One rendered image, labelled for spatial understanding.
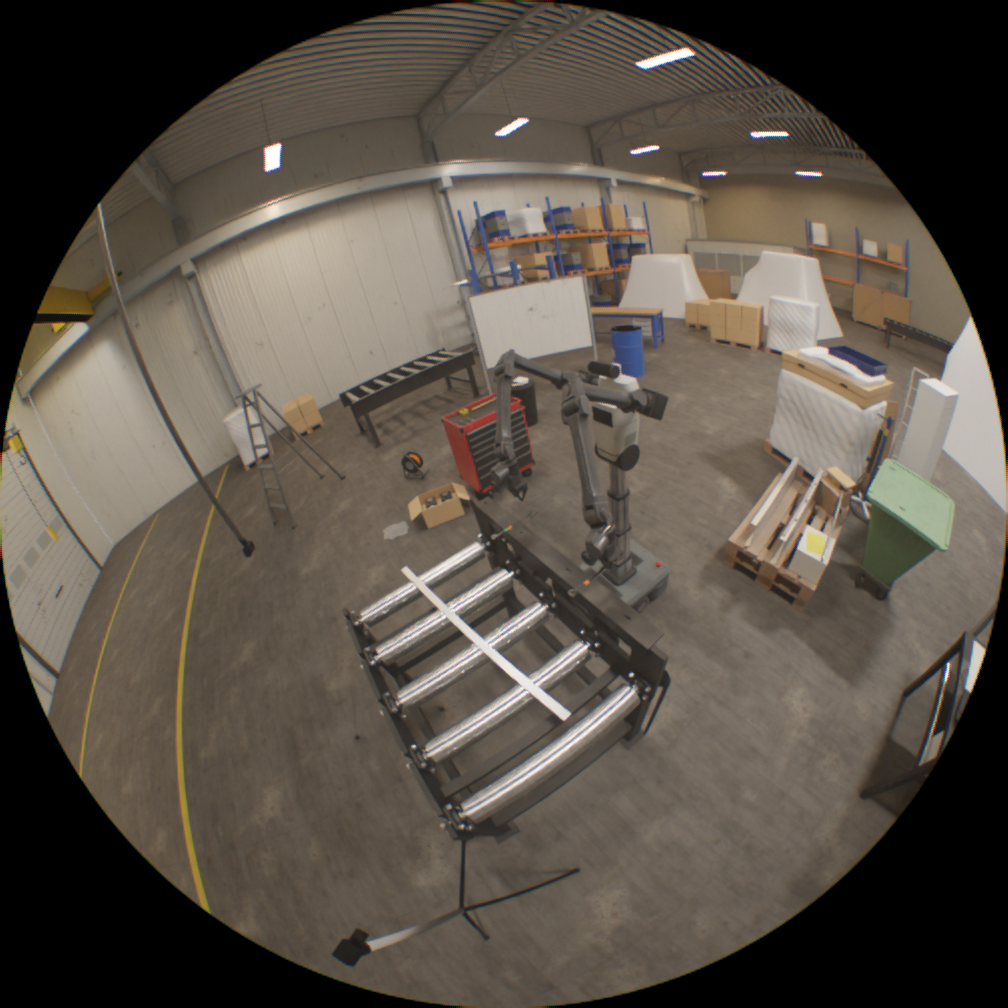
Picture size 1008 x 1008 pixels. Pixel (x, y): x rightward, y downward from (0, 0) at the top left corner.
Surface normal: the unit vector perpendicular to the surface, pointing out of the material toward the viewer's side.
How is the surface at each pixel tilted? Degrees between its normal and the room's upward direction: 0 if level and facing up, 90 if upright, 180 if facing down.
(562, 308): 90
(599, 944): 0
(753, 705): 0
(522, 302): 90
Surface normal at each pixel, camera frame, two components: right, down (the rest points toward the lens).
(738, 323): -0.76, 0.52
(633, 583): -0.21, -0.77
